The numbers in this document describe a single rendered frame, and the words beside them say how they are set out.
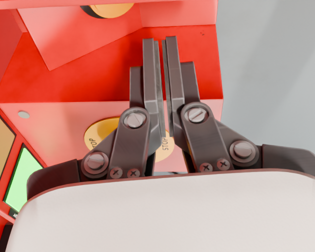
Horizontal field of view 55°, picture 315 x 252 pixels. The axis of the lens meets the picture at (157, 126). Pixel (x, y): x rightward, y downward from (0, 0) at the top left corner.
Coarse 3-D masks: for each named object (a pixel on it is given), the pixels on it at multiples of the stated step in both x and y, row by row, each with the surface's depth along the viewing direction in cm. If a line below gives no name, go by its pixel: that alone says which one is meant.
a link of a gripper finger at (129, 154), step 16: (128, 112) 12; (144, 112) 12; (128, 128) 11; (144, 128) 11; (128, 144) 11; (144, 144) 11; (112, 160) 11; (128, 160) 11; (144, 160) 11; (112, 176) 10; (128, 176) 10
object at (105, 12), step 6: (90, 6) 19; (96, 6) 19; (102, 6) 20; (108, 6) 20; (114, 6) 20; (120, 6) 20; (126, 6) 21; (96, 12) 20; (102, 12) 20; (108, 12) 20; (114, 12) 20; (120, 12) 21
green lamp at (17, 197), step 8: (24, 152) 24; (24, 160) 24; (32, 160) 25; (24, 168) 24; (32, 168) 25; (40, 168) 27; (16, 176) 23; (24, 176) 24; (16, 184) 23; (24, 184) 24; (8, 192) 22; (16, 192) 23; (24, 192) 24; (8, 200) 22; (16, 200) 23; (24, 200) 24; (16, 208) 23
